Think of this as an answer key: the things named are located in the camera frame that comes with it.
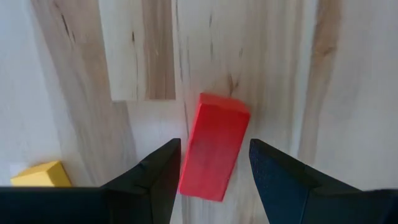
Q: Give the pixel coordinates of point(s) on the wide red wooden block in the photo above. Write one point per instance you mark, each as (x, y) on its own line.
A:
(214, 146)

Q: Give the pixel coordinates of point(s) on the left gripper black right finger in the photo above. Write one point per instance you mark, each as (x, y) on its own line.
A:
(295, 193)

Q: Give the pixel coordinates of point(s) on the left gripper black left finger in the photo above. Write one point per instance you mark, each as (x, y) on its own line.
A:
(140, 193)

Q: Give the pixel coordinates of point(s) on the yellow wooden block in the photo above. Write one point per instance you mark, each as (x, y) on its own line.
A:
(43, 175)

